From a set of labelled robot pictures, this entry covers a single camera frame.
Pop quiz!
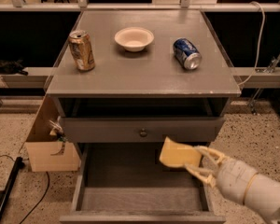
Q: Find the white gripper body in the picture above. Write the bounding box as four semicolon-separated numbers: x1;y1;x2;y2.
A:
216;159;258;204

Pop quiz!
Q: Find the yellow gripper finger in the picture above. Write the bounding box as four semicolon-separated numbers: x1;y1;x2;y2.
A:
185;163;216;188
194;146;229;169

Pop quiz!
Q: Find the yellow sponge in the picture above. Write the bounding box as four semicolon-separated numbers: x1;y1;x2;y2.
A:
159;137;202;168

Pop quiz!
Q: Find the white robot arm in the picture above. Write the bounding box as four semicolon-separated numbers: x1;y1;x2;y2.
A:
184;146;280;224

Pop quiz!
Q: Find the round drawer knob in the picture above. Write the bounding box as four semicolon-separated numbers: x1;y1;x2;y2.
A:
139;129;147;137

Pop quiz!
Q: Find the open middle drawer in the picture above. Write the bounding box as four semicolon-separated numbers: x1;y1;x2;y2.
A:
60;143;225;224

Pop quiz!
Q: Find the closed top drawer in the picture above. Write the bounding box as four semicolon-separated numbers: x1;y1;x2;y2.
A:
60;117;224;143

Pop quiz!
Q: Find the grey drawer cabinet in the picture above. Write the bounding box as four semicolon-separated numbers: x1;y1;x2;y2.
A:
44;8;243;161

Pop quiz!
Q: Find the blue soda can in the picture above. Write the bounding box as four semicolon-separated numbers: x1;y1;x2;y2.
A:
173;38;202;70

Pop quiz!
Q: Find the white paper bowl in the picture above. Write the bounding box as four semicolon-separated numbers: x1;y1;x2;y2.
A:
115;27;154;52

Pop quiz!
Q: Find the cardboard box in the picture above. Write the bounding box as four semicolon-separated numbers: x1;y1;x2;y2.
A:
25;96;80;172

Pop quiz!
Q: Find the gold soda can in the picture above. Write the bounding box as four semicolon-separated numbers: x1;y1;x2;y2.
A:
68;30;95;71

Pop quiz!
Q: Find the black bar on floor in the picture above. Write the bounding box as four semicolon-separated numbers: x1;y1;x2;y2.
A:
0;157;24;221

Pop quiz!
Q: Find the white cable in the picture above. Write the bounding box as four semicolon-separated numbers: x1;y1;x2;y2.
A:
238;1;267;87

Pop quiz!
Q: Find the metal frame rail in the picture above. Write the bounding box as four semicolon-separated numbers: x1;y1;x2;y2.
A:
0;2;280;13

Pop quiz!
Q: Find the black floor cable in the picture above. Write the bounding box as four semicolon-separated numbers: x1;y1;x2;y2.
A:
0;154;51;224

